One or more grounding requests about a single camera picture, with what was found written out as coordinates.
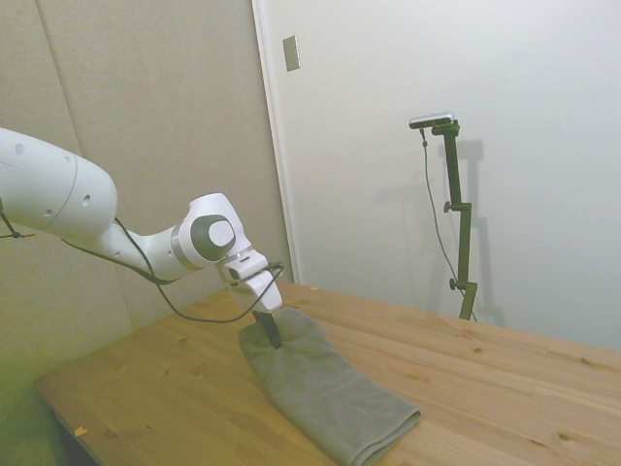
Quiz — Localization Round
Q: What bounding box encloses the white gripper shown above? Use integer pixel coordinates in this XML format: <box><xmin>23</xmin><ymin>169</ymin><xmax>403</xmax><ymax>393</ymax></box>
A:
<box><xmin>227</xmin><ymin>269</ymin><xmax>284</xmax><ymax>351</ymax></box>

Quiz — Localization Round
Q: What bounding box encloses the grey terry towel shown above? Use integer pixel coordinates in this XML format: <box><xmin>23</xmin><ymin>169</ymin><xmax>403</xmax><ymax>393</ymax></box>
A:
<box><xmin>237</xmin><ymin>306</ymin><xmax>423</xmax><ymax>466</ymax></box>

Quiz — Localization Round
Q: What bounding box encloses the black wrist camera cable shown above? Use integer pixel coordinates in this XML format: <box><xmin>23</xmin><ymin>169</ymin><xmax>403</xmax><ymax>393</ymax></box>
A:
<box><xmin>0</xmin><ymin>196</ymin><xmax>285</xmax><ymax>324</ymax></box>

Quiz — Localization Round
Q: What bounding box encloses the white door frame strip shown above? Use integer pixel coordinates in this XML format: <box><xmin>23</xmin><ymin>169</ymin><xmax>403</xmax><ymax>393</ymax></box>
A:
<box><xmin>250</xmin><ymin>0</ymin><xmax>305</xmax><ymax>285</ymax></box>

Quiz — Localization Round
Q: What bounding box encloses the dark jointed camera stand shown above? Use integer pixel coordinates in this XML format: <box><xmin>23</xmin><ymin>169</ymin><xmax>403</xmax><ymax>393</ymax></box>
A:
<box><xmin>431</xmin><ymin>122</ymin><xmax>479</xmax><ymax>322</ymax></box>

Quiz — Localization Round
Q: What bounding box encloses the silver exterior camera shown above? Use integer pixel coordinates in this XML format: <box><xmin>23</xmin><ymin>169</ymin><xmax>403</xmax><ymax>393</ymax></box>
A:
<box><xmin>408</xmin><ymin>111</ymin><xmax>458</xmax><ymax>131</ymax></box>

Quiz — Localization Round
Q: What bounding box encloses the grey wall switch plate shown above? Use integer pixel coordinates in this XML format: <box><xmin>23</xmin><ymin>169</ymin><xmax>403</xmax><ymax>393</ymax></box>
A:
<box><xmin>281</xmin><ymin>34</ymin><xmax>303</xmax><ymax>74</ymax></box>

